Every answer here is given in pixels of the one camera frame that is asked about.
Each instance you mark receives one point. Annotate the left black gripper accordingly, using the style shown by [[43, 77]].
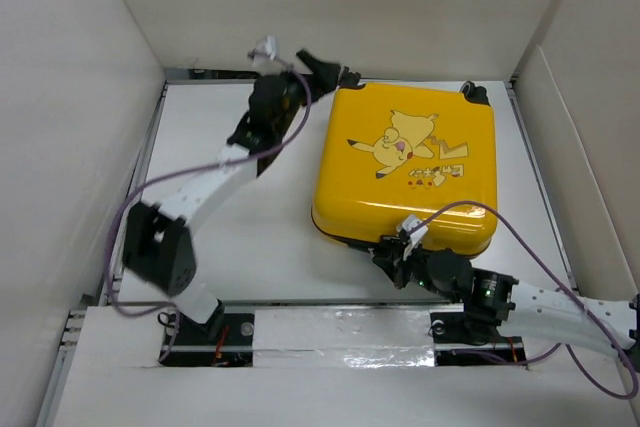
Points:
[[324, 77]]

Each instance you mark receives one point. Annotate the yellow cartoon suitcase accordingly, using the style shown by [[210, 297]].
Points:
[[392, 151]]

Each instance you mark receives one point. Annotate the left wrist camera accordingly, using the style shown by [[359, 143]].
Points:
[[266, 50]]

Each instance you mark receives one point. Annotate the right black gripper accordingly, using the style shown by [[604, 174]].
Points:
[[394, 264]]

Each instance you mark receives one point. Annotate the white foam cover panel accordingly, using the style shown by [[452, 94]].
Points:
[[342, 337]]

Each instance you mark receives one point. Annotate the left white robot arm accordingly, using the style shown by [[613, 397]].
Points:
[[158, 242]]

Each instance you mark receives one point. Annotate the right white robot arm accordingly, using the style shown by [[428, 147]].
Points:
[[496, 305]]

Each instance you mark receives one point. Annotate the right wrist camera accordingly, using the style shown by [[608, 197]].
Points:
[[411, 232]]

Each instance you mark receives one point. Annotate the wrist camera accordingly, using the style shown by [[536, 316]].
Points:
[[266, 50], [411, 232]]

